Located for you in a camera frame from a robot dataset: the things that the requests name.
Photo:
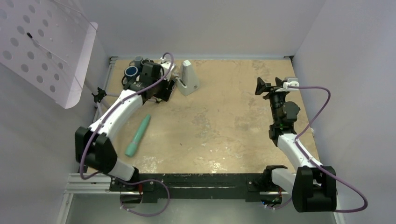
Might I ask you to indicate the white perforated panel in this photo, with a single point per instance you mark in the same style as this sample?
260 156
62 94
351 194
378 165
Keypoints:
49 44

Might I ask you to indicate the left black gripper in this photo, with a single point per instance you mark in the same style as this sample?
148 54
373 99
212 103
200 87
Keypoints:
164 94

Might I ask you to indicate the grey mug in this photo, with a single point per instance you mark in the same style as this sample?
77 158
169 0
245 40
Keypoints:
136 62

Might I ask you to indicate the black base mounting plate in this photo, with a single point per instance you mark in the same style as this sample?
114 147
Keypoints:
249 187

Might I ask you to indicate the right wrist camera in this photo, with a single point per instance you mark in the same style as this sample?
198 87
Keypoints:
290 84

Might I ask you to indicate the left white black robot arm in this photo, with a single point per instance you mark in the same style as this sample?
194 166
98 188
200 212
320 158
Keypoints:
93 145

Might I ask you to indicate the aluminium frame rail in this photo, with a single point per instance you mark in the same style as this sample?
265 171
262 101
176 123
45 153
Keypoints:
92 202

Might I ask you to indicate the teal cylindrical tube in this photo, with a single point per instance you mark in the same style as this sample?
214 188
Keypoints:
134 144

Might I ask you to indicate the white wedge-shaped device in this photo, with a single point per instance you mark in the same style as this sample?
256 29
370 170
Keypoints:
187 81

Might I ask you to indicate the dark blue mug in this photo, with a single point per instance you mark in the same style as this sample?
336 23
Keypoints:
130 74

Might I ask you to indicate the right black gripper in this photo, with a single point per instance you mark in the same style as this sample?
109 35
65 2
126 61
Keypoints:
261 86

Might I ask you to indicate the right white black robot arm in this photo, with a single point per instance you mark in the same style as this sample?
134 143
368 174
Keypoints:
311 187

